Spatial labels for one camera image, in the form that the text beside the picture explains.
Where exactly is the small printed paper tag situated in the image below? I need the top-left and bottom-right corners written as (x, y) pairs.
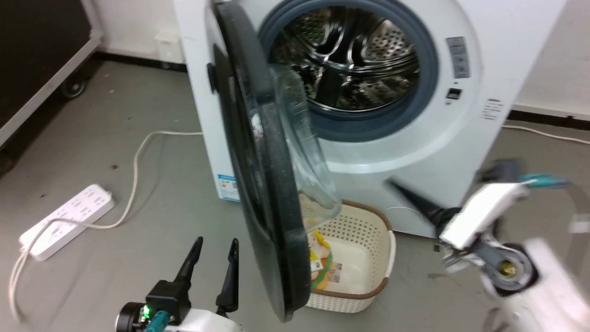
top-left (325, 262), bottom-right (344, 284)

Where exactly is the grey rubber door gasket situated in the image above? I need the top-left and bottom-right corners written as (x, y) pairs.
top-left (257, 0), bottom-right (440, 143)

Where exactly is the grey right arm cable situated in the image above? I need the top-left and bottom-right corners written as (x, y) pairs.
top-left (563, 181), bottom-right (590, 234)

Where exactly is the blue energy label sticker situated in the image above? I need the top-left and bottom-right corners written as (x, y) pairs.
top-left (216, 173), bottom-right (242, 202)

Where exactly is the white power strip cord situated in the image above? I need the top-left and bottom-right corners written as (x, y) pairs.
top-left (8, 220), bottom-right (65, 323)

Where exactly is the white wall outlet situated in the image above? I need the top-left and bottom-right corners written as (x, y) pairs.
top-left (154, 30), bottom-right (186, 64)

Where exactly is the teal right camera plug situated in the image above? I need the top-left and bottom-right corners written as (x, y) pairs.
top-left (520, 173), bottom-right (568, 190)

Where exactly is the white power strip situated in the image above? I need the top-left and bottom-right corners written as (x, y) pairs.
top-left (19, 184), bottom-right (115, 262)

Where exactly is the teal camera plug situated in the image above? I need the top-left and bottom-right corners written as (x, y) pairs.
top-left (143, 310), bottom-right (171, 332)
top-left (520, 173), bottom-right (568, 190)

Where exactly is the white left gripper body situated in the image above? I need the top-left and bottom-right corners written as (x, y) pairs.
top-left (166, 308), bottom-right (244, 332)

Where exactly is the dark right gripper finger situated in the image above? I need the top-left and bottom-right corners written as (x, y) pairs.
top-left (384, 178), bottom-right (462, 228)

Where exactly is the thin white floor cable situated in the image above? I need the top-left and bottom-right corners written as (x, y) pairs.
top-left (501, 124), bottom-right (590, 145)

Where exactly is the black round washer door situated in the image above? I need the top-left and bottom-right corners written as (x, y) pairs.
top-left (206, 1), bottom-right (344, 323)

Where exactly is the black panel cart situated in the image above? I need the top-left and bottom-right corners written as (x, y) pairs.
top-left (0, 0), bottom-right (103, 149)

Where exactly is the white front-load washing machine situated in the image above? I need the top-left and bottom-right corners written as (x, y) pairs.
top-left (173, 0), bottom-right (567, 239)

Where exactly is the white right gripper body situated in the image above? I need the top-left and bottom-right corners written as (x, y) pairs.
top-left (439, 182), bottom-right (529, 250)

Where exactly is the grey rectangular sticker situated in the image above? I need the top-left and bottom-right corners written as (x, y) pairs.
top-left (446, 36), bottom-right (471, 79)

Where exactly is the teal left camera plug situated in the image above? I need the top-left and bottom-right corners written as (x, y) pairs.
top-left (143, 310), bottom-right (171, 332)

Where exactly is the yellow orange green toy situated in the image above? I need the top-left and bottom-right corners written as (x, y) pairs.
top-left (308, 230), bottom-right (334, 292)

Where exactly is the grey caster wheel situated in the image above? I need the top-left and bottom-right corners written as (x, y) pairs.
top-left (60, 75), bottom-right (89, 100)

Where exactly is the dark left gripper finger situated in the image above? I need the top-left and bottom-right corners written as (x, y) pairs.
top-left (175, 236), bottom-right (204, 283)
top-left (215, 238), bottom-right (240, 317)

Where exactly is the white washer power cable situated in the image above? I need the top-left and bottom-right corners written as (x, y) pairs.
top-left (46, 130), bottom-right (204, 231)

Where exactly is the steel washer drum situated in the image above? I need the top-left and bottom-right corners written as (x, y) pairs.
top-left (271, 6), bottom-right (421, 112)

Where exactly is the cream perforated laundry basket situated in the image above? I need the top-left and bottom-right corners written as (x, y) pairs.
top-left (302, 200), bottom-right (397, 314)

